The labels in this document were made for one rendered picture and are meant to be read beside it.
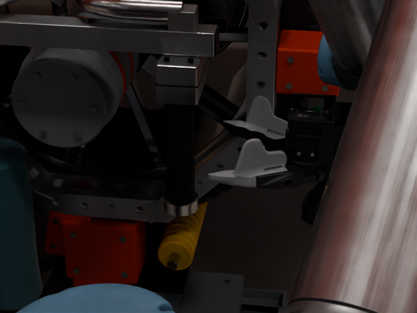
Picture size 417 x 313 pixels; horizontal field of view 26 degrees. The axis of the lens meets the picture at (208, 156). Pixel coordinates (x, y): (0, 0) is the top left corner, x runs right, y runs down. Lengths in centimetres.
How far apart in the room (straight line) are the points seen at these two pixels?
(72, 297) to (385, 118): 21
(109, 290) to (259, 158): 53
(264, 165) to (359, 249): 55
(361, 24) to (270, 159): 23
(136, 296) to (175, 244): 92
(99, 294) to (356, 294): 15
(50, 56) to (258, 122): 28
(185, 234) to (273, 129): 40
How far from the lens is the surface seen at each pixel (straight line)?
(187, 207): 112
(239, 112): 140
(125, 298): 53
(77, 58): 117
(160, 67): 104
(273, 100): 129
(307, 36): 130
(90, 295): 54
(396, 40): 57
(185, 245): 145
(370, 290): 49
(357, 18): 87
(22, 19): 111
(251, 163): 103
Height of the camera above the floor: 138
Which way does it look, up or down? 30 degrees down
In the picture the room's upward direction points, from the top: straight up
